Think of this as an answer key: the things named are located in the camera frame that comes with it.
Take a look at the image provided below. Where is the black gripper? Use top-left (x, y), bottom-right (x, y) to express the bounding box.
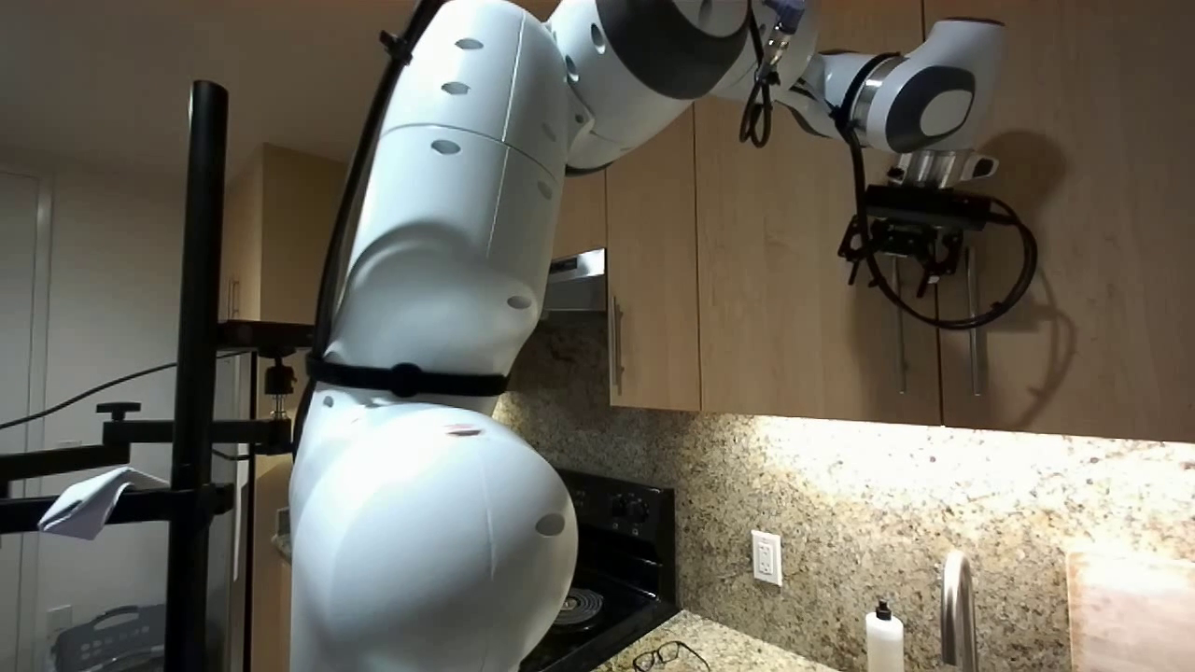
top-left (840, 181), bottom-right (995, 276)

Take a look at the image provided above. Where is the wooden cupboard door with handle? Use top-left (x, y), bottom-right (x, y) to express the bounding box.
top-left (696, 100), bottom-right (938, 423)

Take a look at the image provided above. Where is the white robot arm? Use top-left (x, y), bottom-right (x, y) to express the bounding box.
top-left (288, 0), bottom-right (1006, 672)

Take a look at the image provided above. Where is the middle wooden cupboard door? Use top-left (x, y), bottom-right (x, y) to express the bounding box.
top-left (928, 0), bottom-right (1195, 441)

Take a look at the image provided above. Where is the range hood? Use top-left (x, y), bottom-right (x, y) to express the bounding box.
top-left (547, 245), bottom-right (608, 312)

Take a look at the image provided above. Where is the steel faucet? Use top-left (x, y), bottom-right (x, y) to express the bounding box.
top-left (943, 549), bottom-right (980, 672)

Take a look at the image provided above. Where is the white soap bottle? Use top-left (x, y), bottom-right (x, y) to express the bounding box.
top-left (868, 602), bottom-right (904, 672)

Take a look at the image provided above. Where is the wooden cutting board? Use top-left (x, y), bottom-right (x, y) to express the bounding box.
top-left (1067, 553), bottom-right (1195, 672)

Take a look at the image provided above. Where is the black stove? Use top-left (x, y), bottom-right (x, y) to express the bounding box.
top-left (518, 471), bottom-right (677, 672)

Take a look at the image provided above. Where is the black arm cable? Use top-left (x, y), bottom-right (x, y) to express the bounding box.
top-left (843, 145), bottom-right (1042, 337)

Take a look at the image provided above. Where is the white wall outlet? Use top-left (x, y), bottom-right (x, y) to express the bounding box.
top-left (752, 531), bottom-right (786, 587)

